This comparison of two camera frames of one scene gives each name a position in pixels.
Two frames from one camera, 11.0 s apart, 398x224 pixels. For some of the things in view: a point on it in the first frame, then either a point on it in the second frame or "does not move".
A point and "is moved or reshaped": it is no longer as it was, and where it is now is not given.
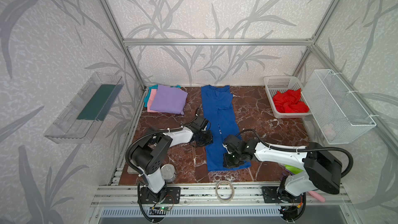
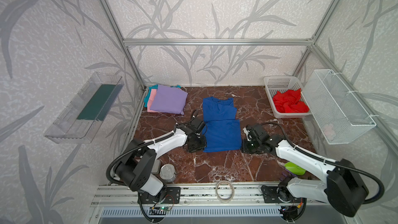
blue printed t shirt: (218, 105) is moved or reshaped
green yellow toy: (294, 170) does not move
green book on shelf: (99, 106) does not move
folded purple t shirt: (169, 99) does not move
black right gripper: (231, 157) to (250, 144)
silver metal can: (168, 172) does not move
